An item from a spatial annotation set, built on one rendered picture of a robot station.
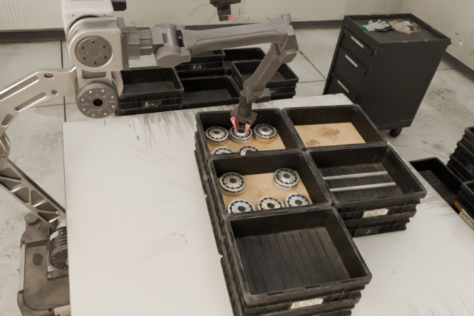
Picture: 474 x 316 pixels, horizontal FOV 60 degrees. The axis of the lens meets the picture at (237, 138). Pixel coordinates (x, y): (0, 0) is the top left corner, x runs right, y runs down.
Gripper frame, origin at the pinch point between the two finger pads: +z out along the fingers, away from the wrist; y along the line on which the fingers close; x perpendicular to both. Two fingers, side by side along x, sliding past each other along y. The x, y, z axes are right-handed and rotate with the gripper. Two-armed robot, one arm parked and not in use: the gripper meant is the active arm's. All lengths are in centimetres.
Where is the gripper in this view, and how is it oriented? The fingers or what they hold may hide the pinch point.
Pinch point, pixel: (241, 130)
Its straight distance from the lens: 184.2
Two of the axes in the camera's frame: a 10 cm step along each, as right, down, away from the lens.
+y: -9.0, -3.4, 2.6
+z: -1.1, 7.7, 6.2
